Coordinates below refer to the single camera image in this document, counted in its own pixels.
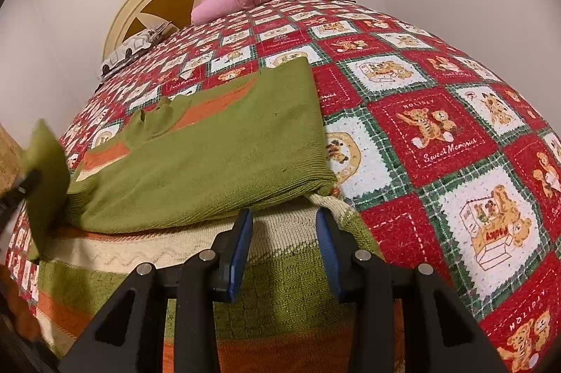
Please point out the red patchwork bear bedspread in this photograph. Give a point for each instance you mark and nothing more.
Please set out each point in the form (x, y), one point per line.
(446, 164)

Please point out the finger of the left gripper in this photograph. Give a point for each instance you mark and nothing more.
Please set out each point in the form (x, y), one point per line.
(14, 196)

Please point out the beige side curtain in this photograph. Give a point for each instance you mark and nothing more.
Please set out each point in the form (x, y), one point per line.
(9, 159)

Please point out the green orange striped sweater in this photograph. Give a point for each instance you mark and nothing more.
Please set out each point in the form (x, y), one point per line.
(161, 186)

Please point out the white car print pillow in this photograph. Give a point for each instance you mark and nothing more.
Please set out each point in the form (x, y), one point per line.
(133, 48)

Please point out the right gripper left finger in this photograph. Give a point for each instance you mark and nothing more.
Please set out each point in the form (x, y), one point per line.
(127, 333)

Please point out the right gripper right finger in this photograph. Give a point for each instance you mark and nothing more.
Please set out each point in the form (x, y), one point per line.
(407, 314)

